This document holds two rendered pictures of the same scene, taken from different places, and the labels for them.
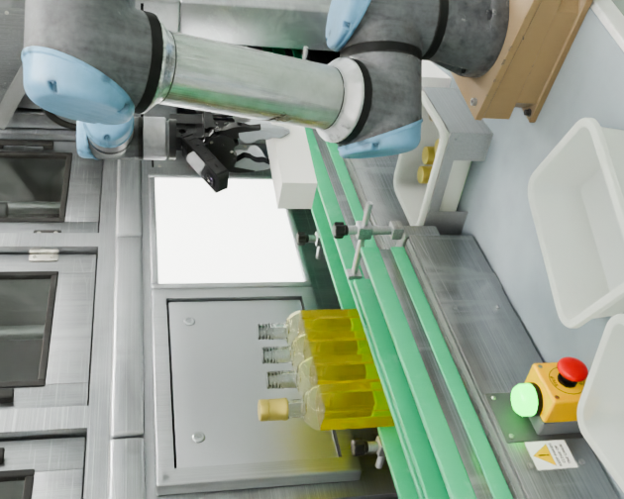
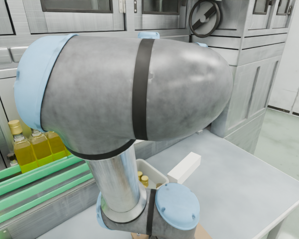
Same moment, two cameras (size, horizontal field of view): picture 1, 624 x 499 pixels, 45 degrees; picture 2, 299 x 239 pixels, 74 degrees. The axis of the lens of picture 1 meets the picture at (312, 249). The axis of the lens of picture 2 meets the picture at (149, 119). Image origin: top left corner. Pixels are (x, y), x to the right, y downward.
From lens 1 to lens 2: 0.75 m
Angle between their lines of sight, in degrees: 17
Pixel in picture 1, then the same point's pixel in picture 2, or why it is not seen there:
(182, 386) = not seen: hidden behind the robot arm
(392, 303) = (65, 177)
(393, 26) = (160, 232)
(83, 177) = (166, 21)
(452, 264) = (89, 194)
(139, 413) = not seen: hidden behind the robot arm
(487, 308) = (64, 212)
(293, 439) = (23, 124)
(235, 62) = (110, 181)
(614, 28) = not seen: outside the picture
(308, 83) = (115, 203)
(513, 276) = (79, 221)
